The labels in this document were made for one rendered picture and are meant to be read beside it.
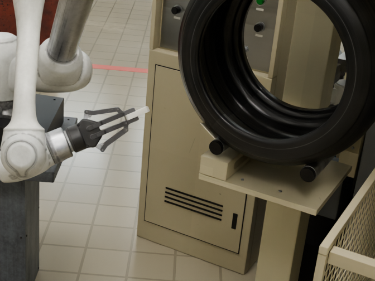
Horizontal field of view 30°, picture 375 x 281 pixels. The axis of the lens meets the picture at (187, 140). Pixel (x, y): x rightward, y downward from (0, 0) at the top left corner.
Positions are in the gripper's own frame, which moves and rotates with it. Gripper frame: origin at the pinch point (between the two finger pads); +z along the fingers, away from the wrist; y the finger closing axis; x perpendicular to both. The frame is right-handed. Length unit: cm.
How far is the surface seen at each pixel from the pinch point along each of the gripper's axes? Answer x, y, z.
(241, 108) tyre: -14.8, 12.2, 32.3
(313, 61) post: -13, 7, 59
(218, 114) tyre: 7.4, 8.1, 20.1
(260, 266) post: -44, 72, 25
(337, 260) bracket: 66, 37, 19
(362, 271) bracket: 69, 40, 22
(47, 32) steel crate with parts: -364, -54, -3
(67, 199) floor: -157, 40, -32
